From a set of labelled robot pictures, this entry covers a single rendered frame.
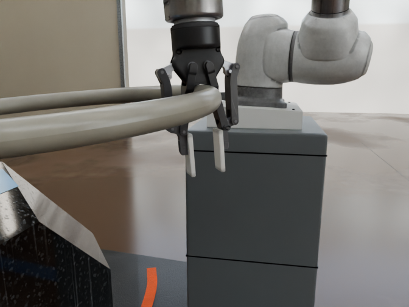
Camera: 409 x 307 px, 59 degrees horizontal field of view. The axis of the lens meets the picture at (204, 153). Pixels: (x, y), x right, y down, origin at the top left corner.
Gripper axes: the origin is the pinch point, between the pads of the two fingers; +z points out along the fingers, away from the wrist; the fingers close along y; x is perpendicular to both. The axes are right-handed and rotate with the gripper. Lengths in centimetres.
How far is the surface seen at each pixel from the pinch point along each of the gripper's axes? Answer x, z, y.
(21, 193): -5.6, 3.3, 28.7
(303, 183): -28, 20, -38
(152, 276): -99, 79, -2
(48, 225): -5.0, 9.1, 25.7
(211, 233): -41, 35, -14
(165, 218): -167, 81, -24
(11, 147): 25.6, -8.8, 23.2
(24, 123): 25.2, -10.5, 22.1
